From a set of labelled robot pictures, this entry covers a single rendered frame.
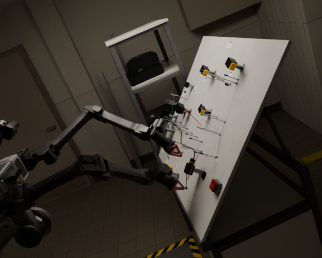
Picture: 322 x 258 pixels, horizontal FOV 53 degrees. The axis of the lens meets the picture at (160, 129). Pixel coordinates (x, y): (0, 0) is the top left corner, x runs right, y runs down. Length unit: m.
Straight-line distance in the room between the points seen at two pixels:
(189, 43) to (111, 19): 1.05
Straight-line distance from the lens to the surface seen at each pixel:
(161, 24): 2.56
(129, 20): 4.34
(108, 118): 1.90
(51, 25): 4.36
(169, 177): 1.78
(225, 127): 1.72
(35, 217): 1.96
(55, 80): 4.55
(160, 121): 1.73
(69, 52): 4.34
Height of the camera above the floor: 1.96
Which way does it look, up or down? 20 degrees down
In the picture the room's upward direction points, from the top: 23 degrees counter-clockwise
